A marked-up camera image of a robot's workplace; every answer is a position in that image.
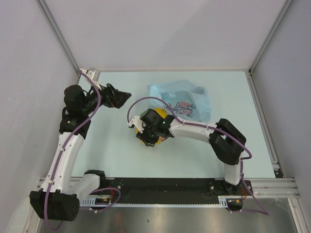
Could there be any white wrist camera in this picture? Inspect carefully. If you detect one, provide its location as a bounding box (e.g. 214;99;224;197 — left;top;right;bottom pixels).
127;116;146;133
78;68;101;89

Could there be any yellow fake banana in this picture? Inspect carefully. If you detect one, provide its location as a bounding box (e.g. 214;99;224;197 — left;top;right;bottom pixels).
136;129;161;147

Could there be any light blue cartoon plastic bag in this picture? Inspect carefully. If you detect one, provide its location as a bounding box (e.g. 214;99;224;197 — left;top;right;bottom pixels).
147;80;211;122

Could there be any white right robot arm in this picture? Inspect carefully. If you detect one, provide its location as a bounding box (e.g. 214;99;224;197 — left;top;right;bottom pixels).
128;109;246;195

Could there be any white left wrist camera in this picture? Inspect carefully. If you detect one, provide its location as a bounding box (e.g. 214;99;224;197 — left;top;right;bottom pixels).
78;68;101;89

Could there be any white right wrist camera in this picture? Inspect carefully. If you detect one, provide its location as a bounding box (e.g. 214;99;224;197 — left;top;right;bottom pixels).
127;116;146;133

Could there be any light blue cable duct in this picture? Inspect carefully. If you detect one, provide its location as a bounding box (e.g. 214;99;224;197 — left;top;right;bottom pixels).
80;196;230;208

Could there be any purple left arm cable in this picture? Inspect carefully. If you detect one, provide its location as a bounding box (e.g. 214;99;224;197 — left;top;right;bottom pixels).
45;68;121;231

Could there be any aluminium frame rail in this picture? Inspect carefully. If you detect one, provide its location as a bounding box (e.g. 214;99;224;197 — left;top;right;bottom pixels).
35;177;299;197

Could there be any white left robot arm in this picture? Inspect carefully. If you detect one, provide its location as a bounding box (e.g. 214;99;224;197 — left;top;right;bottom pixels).
29;83;132;221

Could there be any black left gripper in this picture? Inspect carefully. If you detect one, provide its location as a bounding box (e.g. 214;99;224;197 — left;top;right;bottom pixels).
81;80;130;115

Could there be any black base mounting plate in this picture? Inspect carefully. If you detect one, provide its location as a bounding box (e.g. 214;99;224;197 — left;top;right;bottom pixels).
101;178;252;205

